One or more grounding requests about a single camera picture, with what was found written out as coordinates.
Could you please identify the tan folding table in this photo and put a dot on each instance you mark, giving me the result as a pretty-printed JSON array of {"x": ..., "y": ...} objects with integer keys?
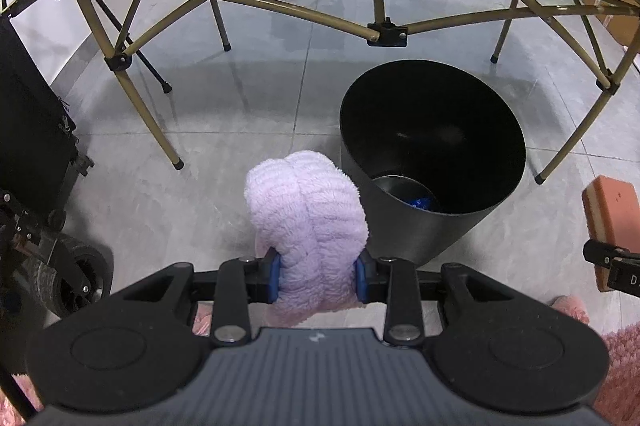
[{"x": 385, "y": 31}]

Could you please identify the blue box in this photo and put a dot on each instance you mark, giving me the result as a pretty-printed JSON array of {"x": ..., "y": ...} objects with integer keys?
[{"x": 420, "y": 203}]

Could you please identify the pink fluffy rug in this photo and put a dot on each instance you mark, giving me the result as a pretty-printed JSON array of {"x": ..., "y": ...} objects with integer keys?
[{"x": 622, "y": 356}]

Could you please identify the large cardboard box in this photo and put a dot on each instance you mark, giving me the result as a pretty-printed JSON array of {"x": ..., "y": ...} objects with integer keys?
[{"x": 612, "y": 11}]

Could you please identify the purple fluffy towel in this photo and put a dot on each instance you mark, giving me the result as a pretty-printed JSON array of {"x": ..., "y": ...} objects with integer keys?
[{"x": 305, "y": 216}]

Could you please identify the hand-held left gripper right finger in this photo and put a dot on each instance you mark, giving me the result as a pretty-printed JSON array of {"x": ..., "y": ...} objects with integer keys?
[{"x": 361, "y": 276}]

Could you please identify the black trash bin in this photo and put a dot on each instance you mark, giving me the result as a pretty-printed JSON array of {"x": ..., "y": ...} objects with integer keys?
[{"x": 435, "y": 126}]

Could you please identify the orange sponge block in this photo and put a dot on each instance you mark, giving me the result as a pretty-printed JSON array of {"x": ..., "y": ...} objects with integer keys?
[{"x": 615, "y": 206}]

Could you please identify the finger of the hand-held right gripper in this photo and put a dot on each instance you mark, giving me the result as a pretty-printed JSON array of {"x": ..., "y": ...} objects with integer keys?
[{"x": 605, "y": 252}]

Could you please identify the black tripod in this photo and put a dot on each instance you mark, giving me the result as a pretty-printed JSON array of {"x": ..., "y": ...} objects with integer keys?
[{"x": 155, "y": 74}]

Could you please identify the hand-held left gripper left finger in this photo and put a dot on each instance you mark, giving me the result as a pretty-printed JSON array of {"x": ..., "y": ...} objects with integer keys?
[{"x": 275, "y": 276}]

